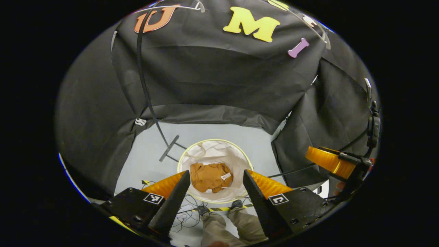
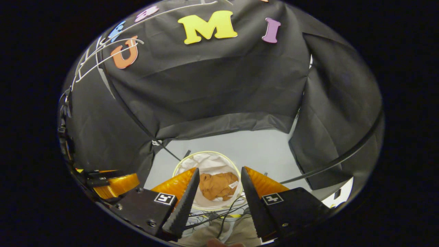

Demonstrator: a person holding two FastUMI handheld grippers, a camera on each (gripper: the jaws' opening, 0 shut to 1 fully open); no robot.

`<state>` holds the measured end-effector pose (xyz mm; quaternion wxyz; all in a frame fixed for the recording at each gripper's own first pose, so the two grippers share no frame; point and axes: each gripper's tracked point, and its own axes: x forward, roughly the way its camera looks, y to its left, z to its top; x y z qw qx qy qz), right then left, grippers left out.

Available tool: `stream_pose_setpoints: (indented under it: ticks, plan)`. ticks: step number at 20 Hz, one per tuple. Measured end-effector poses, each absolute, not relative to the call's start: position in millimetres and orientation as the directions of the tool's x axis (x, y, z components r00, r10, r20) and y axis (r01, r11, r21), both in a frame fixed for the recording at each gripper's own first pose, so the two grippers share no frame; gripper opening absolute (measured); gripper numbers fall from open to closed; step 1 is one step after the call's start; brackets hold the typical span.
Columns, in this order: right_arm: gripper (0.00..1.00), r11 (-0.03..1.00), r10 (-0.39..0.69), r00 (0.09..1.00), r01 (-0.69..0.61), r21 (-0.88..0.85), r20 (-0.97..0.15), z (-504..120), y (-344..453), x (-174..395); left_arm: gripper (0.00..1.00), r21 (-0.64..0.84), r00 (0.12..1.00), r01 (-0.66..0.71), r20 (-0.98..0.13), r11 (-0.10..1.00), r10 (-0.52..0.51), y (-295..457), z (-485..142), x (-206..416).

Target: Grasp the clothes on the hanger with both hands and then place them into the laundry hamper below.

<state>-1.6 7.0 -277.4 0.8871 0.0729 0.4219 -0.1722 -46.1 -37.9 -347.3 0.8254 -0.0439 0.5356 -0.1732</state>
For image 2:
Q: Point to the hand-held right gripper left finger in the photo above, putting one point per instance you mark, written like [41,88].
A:
[183,206]

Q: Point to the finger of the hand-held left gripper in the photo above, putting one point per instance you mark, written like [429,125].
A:
[116,187]
[103,174]

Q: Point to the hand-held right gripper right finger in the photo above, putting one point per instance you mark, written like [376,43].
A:
[255,206]

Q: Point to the brown shirt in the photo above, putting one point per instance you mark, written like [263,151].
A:
[216,187]

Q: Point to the white laundry hamper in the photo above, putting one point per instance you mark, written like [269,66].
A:
[212,161]

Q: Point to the black clothes rack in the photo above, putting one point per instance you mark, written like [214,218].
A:
[343,156]

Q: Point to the white plastic clothes hanger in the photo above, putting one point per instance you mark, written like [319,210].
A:
[139,41]

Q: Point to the person's khaki trousers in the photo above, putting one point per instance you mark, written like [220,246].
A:
[240,233]

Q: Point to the white cloth tie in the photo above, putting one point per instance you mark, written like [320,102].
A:
[157,142]

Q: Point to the black backdrop cloth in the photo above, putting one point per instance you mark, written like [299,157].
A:
[223,85]

